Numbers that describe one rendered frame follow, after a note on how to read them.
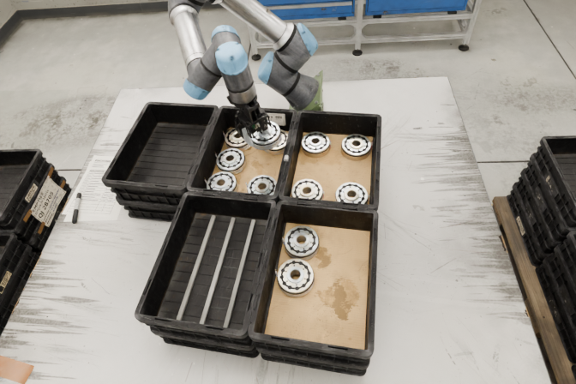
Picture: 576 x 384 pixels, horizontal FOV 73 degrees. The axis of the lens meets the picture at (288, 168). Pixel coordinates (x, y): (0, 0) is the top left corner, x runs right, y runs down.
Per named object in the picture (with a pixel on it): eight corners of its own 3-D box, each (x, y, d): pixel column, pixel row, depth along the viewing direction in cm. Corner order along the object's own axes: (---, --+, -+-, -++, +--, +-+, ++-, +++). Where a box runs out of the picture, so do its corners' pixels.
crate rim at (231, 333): (186, 195, 124) (184, 190, 122) (278, 204, 119) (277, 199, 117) (135, 321, 100) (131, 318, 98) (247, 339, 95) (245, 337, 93)
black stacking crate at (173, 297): (195, 212, 131) (185, 192, 123) (280, 220, 126) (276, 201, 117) (149, 332, 107) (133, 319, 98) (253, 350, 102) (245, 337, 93)
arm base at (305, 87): (293, 99, 171) (276, 87, 167) (316, 74, 164) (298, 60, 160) (296, 117, 160) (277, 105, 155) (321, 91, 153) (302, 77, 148)
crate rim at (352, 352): (278, 204, 119) (277, 199, 117) (378, 213, 114) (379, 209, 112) (247, 339, 94) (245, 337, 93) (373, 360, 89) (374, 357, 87)
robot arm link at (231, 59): (240, 34, 98) (247, 54, 93) (250, 69, 107) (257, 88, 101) (210, 44, 97) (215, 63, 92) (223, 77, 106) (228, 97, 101)
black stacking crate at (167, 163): (157, 123, 161) (147, 102, 152) (225, 128, 156) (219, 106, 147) (115, 202, 137) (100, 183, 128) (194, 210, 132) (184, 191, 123)
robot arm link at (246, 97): (221, 83, 105) (246, 69, 107) (225, 96, 109) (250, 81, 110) (234, 98, 101) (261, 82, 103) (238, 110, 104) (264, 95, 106)
